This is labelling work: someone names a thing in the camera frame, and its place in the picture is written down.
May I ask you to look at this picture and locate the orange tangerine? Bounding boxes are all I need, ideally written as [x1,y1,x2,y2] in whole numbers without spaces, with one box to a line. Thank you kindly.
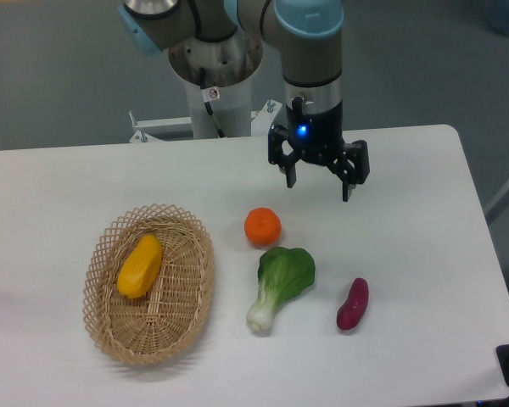
[243,207,282,246]

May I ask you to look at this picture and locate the woven wicker basket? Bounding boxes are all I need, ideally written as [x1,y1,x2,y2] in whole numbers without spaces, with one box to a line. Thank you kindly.
[82,203,215,365]

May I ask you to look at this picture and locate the purple sweet potato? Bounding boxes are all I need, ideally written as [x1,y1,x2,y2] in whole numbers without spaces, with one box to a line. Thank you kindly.
[336,277,369,331]

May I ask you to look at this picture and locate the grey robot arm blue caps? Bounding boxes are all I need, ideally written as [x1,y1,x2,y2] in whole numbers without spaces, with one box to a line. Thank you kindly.
[118,1,370,198]

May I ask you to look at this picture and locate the black cable on pedestal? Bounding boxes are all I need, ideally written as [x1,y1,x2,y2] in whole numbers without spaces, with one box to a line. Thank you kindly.
[198,66,227,139]

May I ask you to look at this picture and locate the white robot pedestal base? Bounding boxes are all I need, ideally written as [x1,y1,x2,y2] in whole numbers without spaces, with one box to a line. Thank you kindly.
[129,30,283,143]

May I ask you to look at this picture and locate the yellow mango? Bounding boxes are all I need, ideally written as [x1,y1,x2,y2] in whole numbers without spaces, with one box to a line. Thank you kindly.
[117,235,163,299]

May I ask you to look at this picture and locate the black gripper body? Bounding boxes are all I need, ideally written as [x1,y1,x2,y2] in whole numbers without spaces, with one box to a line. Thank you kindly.
[287,96,344,164]

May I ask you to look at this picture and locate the green bok choy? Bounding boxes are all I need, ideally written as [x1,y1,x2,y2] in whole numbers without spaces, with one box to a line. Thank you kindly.
[246,247,316,332]

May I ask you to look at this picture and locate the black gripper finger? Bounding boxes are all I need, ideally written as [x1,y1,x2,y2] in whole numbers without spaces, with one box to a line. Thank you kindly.
[324,140,370,202]
[267,124,300,188]

